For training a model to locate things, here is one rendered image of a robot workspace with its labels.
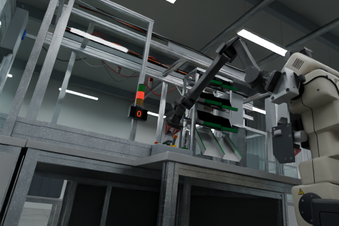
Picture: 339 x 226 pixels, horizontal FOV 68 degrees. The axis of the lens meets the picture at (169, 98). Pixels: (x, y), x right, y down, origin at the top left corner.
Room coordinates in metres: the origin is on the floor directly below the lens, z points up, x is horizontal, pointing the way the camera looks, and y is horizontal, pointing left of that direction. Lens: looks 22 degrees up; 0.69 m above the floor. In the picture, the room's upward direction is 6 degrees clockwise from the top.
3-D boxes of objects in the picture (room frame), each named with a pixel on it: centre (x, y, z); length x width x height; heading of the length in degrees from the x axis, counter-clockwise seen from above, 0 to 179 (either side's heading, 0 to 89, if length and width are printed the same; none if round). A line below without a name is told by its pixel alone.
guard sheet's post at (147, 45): (1.61, 0.21, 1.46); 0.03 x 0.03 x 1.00; 27
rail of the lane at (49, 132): (1.30, 0.15, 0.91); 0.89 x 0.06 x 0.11; 117
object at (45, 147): (1.96, 0.17, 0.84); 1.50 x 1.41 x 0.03; 117
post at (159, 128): (2.73, 0.07, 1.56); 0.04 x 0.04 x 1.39; 27
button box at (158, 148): (1.33, -0.05, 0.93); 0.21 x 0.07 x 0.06; 117
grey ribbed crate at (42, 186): (3.11, 1.45, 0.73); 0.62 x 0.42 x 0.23; 117
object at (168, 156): (1.41, -0.27, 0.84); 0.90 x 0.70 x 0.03; 116
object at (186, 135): (2.54, -0.20, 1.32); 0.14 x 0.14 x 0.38
